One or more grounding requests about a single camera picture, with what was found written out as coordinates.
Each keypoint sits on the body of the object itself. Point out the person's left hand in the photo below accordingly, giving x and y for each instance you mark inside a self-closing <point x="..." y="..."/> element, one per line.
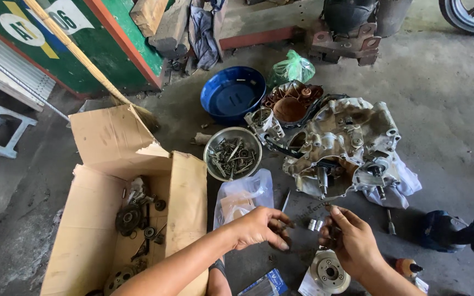
<point x="253" y="228"/>

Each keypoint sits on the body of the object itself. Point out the person's right hand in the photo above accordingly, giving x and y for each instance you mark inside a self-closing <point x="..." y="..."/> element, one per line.
<point x="356" y="246"/>

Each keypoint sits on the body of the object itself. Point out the clear plastic bag with gasket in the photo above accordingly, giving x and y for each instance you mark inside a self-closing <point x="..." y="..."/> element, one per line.
<point x="241" y="197"/>

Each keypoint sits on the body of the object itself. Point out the silver clutch disc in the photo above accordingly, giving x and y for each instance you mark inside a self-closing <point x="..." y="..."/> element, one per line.
<point x="329" y="271"/>

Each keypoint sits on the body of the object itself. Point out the metal socket bit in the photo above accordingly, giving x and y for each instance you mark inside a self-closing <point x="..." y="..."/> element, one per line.
<point x="391" y="224"/>

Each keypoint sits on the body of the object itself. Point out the thin metal blade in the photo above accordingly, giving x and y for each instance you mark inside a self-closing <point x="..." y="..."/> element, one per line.
<point x="285" y="201"/>

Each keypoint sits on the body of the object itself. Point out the small silver sleeve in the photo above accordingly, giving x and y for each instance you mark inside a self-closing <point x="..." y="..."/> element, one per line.
<point x="319" y="224"/>
<point x="312" y="225"/>

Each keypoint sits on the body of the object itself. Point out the black sandal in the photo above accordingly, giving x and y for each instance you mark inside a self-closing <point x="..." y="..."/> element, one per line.
<point x="217" y="266"/>

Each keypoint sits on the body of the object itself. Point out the orange bottle with black cap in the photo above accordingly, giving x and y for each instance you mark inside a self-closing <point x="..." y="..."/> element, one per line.
<point x="407" y="268"/>

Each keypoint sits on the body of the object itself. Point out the blue cardboard packet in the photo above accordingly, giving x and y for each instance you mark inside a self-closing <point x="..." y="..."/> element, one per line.
<point x="265" y="285"/>

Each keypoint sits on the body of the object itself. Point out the white paper sheet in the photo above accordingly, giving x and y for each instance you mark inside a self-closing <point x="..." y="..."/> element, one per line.
<point x="307" y="285"/>

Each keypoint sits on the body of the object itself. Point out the person's foot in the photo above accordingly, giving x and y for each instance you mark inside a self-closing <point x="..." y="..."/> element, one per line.
<point x="217" y="283"/>

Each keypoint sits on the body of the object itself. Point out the heap of bolts and screws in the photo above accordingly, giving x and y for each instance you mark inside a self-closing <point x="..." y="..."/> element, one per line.
<point x="233" y="158"/>

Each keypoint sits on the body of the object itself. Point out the white cloth rag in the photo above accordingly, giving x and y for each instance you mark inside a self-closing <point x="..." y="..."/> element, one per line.
<point x="405" y="183"/>

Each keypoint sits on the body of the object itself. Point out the round steel bowl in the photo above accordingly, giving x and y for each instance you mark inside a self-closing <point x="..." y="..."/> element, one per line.
<point x="209" y="158"/>

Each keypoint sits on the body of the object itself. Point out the small pale cylinder piece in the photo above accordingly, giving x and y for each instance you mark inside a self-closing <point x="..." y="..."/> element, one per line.
<point x="200" y="138"/>

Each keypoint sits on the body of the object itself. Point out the silver engine cylinder block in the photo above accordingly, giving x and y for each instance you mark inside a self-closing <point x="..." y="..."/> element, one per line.
<point x="263" y="123"/>

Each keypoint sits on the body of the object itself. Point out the silver engine crankcase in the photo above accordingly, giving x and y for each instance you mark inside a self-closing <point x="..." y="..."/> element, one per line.
<point x="344" y="139"/>

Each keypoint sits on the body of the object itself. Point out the heap of dark engine parts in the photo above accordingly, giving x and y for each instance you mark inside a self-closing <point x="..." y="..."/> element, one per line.
<point x="136" y="218"/>

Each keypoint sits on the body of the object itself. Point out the brown engine side cover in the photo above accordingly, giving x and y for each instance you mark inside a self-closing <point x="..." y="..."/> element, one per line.
<point x="290" y="105"/>

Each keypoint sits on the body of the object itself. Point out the blue plastic basin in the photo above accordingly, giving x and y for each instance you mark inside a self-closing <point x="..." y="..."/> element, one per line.
<point x="231" y="96"/>

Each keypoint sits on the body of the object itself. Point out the open cardboard box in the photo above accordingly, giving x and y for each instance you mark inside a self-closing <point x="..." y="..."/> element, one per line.
<point x="97" y="230"/>

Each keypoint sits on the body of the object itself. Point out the green plastic bag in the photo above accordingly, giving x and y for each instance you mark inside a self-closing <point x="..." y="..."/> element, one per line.
<point x="292" y="68"/>

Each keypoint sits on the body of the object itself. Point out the grey hanging cloth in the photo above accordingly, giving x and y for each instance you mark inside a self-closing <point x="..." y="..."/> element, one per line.
<point x="202" y="37"/>

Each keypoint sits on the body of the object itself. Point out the red-edged concrete platform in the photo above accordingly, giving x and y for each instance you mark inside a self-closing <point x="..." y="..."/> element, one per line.
<point x="261" y="24"/>

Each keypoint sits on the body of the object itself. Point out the grey wooden block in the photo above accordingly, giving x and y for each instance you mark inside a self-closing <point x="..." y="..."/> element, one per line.
<point x="171" y="35"/>

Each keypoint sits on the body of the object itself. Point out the green painted board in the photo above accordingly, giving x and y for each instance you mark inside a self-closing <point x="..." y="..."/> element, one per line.
<point x="109" y="49"/>

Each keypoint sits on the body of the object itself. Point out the black engine part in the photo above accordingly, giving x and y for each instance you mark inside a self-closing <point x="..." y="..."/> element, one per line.
<point x="348" y="14"/>

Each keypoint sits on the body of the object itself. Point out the grey metal barrel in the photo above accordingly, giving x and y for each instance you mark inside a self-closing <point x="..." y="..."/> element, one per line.
<point x="393" y="16"/>

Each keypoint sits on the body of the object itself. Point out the light wooden block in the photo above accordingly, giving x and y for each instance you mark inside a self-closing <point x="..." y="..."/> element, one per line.
<point x="148" y="14"/>

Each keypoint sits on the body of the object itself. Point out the motorcycle wheel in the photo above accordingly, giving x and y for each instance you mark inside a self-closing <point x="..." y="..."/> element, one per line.
<point x="463" y="22"/>

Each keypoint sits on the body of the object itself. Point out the grey plastic stool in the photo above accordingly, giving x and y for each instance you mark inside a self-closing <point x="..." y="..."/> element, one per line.
<point x="15" y="123"/>

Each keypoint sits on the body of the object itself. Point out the corrugated metal sheet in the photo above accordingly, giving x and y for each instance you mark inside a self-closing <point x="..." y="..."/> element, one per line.
<point x="10" y="70"/>

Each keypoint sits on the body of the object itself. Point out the rusty metal bracket stand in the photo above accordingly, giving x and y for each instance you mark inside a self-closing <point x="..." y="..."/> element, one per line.
<point x="344" y="45"/>

